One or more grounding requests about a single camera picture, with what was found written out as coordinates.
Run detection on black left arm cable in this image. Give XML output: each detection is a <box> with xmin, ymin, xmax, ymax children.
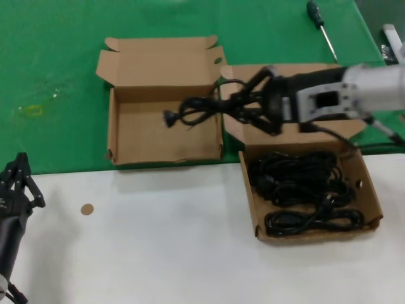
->
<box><xmin>4</xmin><ymin>280</ymin><xmax>30</xmax><ymax>304</ymax></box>

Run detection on grey right arm cable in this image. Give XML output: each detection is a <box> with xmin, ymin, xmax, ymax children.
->
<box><xmin>311</xmin><ymin>124</ymin><xmax>405</xmax><ymax>149</ymax></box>

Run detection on white bar shaped object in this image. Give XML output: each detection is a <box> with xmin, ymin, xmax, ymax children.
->
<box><xmin>381</xmin><ymin>23</ymin><xmax>405</xmax><ymax>64</ymax></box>

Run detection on green table cloth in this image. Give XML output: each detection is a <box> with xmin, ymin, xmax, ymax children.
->
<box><xmin>0</xmin><ymin>0</ymin><xmax>405</xmax><ymax>175</ymax></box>

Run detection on black power cable with plug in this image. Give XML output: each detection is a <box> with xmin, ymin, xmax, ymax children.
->
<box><xmin>163</xmin><ymin>79</ymin><xmax>254</xmax><ymax>129</ymax></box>

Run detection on black coiled power cable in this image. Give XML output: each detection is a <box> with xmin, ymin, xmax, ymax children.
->
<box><xmin>262</xmin><ymin>180</ymin><xmax>357</xmax><ymax>209</ymax></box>
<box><xmin>264</xmin><ymin>208</ymin><xmax>365</xmax><ymax>238</ymax></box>
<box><xmin>247</xmin><ymin>151</ymin><xmax>344</xmax><ymax>194</ymax></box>

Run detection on green handled screwdriver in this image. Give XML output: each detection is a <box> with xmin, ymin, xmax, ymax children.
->
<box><xmin>306</xmin><ymin>0</ymin><xmax>339</xmax><ymax>63</ymax></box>

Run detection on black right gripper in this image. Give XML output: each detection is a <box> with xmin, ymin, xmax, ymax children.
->
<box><xmin>230</xmin><ymin>66</ymin><xmax>346</xmax><ymax>137</ymax></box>

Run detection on empty brown cardboard box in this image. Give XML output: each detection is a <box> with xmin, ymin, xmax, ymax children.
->
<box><xmin>96</xmin><ymin>34</ymin><xmax>228</xmax><ymax>166</ymax></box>

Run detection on cable with metal connector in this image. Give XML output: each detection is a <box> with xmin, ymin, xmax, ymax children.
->
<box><xmin>363</xmin><ymin>115</ymin><xmax>401</xmax><ymax>142</ymax></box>

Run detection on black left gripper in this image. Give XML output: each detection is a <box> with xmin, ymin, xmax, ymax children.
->
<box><xmin>0</xmin><ymin>151</ymin><xmax>47</xmax><ymax>277</ymax></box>

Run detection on brown cardboard box holding cables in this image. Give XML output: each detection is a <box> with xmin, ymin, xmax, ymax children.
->
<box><xmin>219</xmin><ymin>63</ymin><xmax>384</xmax><ymax>244</ymax></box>

